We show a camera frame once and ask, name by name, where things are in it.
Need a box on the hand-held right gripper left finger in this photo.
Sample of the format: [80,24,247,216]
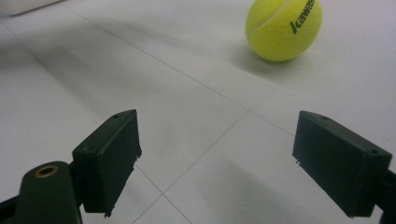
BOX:
[71,108,143,218]

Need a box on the yellow tennis ball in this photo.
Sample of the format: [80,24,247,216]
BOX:
[245,0,324,63]

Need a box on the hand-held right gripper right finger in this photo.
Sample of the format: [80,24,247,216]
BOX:
[291,109,393,218]

